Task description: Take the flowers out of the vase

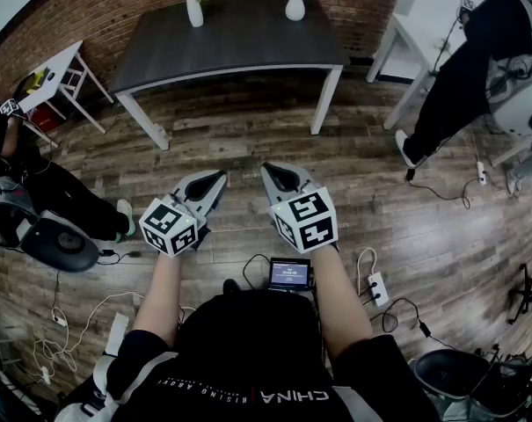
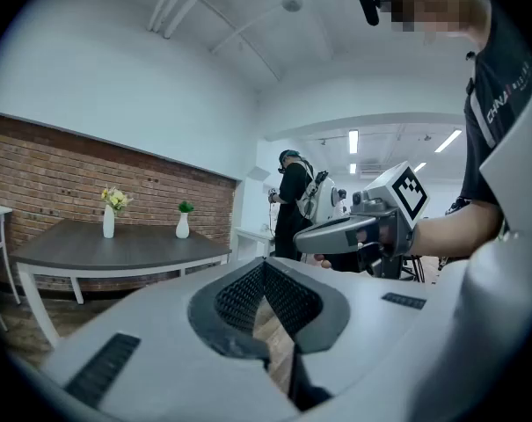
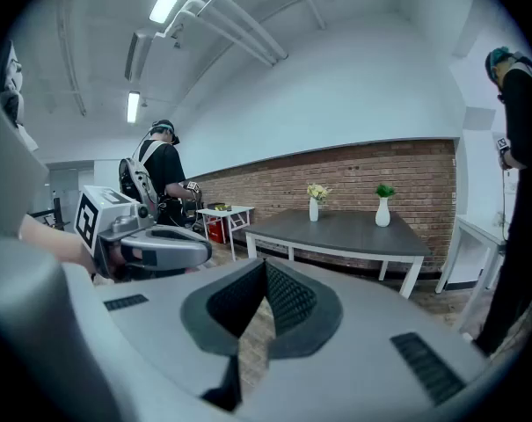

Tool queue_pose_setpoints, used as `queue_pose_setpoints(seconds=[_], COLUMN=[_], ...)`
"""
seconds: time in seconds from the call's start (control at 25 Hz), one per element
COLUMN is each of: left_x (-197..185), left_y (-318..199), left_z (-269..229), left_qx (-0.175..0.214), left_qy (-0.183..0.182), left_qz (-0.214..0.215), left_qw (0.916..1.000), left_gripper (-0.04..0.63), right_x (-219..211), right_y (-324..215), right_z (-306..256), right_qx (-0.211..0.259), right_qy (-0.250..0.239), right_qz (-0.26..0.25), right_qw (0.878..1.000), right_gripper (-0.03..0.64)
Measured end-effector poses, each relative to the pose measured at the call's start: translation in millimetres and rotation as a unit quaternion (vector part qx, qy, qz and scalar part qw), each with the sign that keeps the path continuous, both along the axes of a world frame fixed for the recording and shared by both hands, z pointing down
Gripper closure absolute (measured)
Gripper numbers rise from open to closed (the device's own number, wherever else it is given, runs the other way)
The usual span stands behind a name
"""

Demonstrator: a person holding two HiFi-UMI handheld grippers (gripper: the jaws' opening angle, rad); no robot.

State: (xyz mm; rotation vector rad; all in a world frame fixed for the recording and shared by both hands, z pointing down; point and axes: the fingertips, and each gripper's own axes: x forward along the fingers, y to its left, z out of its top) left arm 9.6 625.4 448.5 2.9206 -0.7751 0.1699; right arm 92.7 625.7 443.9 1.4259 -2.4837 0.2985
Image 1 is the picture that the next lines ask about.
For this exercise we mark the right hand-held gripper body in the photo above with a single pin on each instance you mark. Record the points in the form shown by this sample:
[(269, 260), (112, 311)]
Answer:
[(307, 222)]

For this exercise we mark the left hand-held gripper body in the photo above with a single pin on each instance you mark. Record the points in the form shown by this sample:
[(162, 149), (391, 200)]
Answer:
[(169, 229)]

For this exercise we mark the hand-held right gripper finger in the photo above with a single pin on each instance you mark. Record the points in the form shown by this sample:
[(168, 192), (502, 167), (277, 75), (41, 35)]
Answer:
[(298, 175), (269, 189)]

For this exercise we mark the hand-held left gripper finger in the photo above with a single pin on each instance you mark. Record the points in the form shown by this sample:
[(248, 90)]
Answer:
[(195, 177), (216, 194)]

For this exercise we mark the white plastic container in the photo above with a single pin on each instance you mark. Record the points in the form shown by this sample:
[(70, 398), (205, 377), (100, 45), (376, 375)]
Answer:
[(195, 13)]

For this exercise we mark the person's right forearm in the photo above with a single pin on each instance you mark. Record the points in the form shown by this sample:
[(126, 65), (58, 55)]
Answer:
[(340, 301)]

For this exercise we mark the person's left forearm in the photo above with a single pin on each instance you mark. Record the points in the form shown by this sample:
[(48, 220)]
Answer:
[(158, 297)]

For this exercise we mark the round white vase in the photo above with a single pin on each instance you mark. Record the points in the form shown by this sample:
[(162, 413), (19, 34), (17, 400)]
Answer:
[(295, 7)]

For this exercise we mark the small screen device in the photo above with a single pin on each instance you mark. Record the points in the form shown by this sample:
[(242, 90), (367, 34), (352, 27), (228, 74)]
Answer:
[(289, 274)]

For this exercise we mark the black dome backpack unit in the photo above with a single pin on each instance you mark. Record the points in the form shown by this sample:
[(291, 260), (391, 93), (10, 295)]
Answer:
[(450, 376), (61, 242)]

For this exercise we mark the white flat bar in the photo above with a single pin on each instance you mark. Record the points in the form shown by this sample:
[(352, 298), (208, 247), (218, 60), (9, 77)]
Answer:
[(117, 333)]

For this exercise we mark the dark wooden table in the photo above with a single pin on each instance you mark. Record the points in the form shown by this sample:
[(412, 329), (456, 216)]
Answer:
[(239, 46)]

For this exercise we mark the person's black shirt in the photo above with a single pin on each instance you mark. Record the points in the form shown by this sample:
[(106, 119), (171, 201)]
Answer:
[(248, 350)]

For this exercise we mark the red box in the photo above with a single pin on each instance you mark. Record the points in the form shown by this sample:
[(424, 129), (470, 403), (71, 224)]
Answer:
[(45, 119)]

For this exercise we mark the large white table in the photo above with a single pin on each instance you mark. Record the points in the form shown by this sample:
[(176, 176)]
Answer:
[(406, 38)]

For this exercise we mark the small white side table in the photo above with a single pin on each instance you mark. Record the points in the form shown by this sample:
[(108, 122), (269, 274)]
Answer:
[(56, 70)]

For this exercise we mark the slim white power strip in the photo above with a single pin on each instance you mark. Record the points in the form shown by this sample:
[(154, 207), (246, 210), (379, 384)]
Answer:
[(481, 173)]

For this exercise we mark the yellow green item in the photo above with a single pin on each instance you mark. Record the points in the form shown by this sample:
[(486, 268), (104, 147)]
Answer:
[(37, 81)]

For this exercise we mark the white backpack unit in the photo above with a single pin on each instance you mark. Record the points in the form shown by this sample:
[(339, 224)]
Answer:
[(518, 104)]

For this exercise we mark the black office chair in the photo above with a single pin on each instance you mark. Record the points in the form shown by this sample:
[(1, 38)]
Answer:
[(529, 295)]

